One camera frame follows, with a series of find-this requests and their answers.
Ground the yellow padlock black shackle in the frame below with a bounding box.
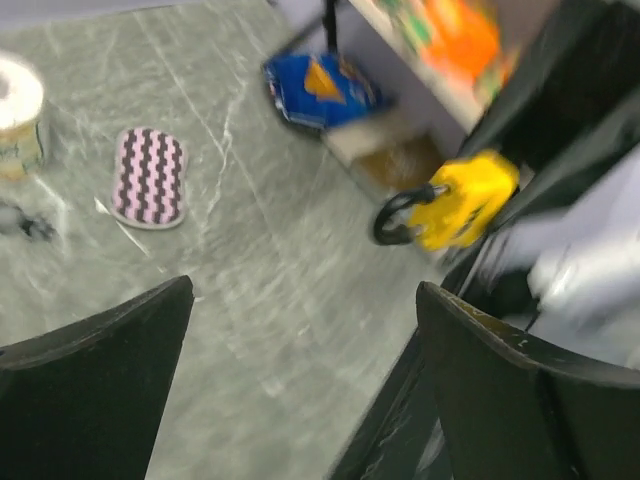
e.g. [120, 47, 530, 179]
[372, 150, 520, 251]

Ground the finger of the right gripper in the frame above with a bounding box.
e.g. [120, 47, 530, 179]
[439, 0, 640, 301]

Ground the beige lower shelf board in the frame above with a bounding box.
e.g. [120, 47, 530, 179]
[350, 0, 484, 133]

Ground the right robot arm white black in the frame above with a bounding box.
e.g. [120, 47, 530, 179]
[442, 1, 639, 368]

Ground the small brass padlock with keys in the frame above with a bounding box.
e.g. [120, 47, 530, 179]
[0, 200, 56, 241]

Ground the black shelf frame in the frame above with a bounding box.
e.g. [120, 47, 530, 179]
[279, 0, 346, 56]

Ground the white tape roll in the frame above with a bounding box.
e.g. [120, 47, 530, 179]
[1, 51, 49, 180]

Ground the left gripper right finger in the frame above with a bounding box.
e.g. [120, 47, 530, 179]
[416, 282, 639, 479]

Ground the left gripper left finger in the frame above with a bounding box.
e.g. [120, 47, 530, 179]
[1, 276, 194, 479]

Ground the blue chips bag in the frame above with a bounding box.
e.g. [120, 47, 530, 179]
[262, 53, 391, 132]

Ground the orange snack box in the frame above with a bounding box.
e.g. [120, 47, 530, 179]
[419, 0, 521, 101]

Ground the pink black zigzag sponge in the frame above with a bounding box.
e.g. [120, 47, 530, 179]
[109, 127, 188, 230]

